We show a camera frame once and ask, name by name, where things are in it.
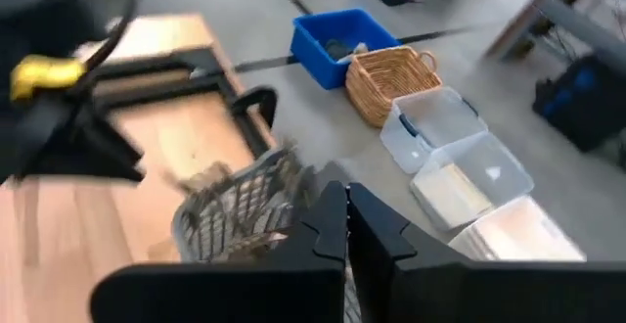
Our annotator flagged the black equipment case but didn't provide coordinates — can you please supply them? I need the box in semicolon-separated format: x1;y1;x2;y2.
531;52;626;154

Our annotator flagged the light wooden board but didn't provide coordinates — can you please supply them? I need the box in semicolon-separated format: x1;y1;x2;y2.
413;163;495;229

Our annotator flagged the blue plastic bin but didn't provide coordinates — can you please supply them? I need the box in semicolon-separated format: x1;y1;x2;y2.
290;8;403;92

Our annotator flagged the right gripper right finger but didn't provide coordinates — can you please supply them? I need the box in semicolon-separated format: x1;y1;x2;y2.
347;182;626;323

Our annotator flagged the clear plastic bin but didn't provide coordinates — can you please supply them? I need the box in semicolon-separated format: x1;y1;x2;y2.
409;130;535;233

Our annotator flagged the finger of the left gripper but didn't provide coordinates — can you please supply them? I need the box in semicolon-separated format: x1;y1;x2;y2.
14;102;146;183

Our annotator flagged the black clamp handle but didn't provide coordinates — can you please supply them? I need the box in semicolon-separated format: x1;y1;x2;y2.
228;86;279;129

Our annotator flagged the white plastic bin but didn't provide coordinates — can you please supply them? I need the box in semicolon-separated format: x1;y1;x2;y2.
447;194;587;264

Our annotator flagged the dark cloth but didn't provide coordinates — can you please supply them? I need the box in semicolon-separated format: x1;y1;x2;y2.
323;37;349;61

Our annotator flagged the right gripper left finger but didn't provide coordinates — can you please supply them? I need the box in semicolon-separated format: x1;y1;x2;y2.
90;181;347;323

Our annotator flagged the grey plastic cutlery basket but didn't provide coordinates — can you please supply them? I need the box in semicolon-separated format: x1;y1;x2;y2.
168;139;363;323

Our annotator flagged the clear bin with blue latch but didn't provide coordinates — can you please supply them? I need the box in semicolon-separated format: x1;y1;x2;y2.
379;85;489;176

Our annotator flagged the grey desk leg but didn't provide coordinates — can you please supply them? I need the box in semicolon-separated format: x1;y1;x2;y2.
482;0;626;63

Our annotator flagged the white cloth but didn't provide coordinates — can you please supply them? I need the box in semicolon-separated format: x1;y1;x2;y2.
336;41;371;65

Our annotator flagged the wicker basket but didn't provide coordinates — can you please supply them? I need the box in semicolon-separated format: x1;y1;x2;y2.
344;45;444;129

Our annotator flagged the black aluminium table frame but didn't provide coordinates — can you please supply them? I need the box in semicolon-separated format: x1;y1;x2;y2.
72;46;280;161

